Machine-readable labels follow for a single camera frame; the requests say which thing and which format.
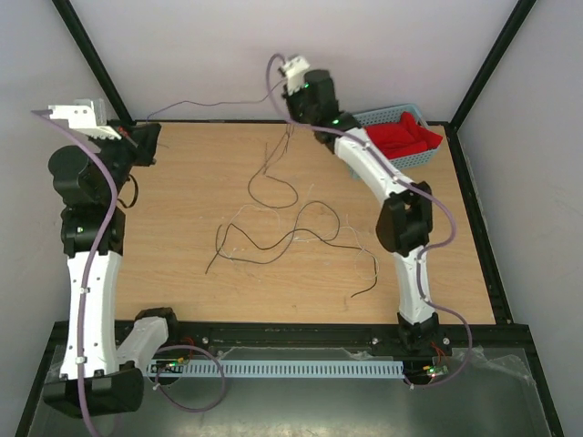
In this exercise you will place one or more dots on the red cloth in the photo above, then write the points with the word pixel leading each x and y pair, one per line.
pixel 403 138

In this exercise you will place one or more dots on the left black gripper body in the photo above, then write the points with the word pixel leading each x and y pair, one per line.
pixel 138 154

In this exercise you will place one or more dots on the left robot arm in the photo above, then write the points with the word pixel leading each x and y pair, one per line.
pixel 99 376

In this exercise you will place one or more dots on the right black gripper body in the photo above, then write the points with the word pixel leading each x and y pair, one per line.
pixel 299 106

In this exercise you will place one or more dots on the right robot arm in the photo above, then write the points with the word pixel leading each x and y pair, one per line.
pixel 406 218

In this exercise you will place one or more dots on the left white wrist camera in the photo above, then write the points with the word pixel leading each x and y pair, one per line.
pixel 86 116

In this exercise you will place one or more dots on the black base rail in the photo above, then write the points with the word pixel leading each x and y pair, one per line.
pixel 382 339

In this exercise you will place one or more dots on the light blue slotted cable duct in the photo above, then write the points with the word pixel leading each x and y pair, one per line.
pixel 243 369

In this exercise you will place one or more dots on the blue perforated plastic basket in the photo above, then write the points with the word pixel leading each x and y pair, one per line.
pixel 391 115

